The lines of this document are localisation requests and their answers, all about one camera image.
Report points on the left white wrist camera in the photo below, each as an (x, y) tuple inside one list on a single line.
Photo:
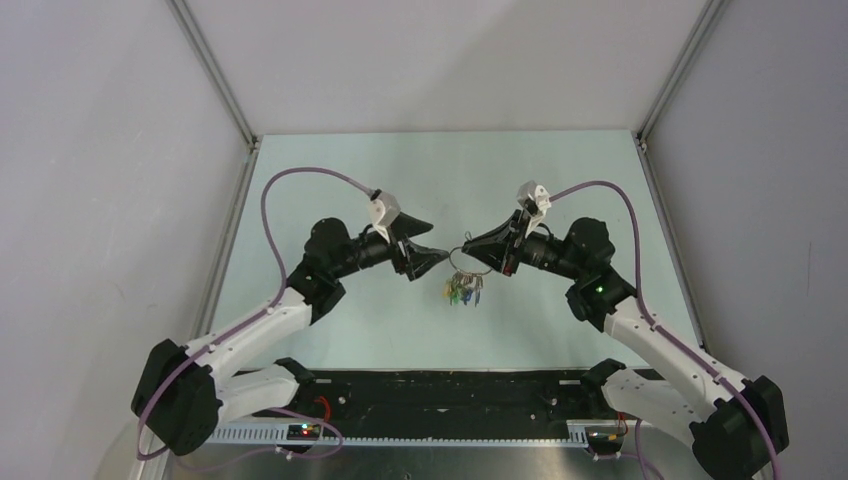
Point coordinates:
[(383, 210)]

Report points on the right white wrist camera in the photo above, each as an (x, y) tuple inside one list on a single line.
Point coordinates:
[(534, 201)]

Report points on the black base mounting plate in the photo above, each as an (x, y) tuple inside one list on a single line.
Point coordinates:
[(455, 405)]

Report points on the keyring with coloured keys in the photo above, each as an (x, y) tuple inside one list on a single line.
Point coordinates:
[(463, 287)]

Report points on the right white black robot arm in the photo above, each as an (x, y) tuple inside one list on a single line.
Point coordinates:
[(741, 453)]

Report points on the left aluminium corner post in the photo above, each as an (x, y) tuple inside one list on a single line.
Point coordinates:
[(197, 41)]

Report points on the right aluminium corner post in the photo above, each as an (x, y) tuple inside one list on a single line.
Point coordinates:
[(695, 41)]

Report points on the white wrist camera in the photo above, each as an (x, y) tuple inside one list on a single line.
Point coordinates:
[(383, 210), (534, 201)]

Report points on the left controller board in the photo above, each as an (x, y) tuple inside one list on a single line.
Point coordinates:
[(303, 432)]

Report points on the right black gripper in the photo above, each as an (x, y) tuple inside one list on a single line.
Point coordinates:
[(497, 246)]

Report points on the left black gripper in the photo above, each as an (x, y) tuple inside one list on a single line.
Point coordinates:
[(420, 258)]

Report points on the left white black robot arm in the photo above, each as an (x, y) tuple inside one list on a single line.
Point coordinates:
[(186, 391)]

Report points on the aluminium corner post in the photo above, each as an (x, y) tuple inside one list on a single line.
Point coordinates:
[(695, 41), (197, 41)]

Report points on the right controller board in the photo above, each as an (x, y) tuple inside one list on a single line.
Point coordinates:
[(594, 437)]

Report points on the aluminium frame rail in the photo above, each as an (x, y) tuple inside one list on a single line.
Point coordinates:
[(638, 390)]

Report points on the controller board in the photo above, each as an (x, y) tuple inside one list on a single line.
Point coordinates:
[(594, 437), (303, 432)]

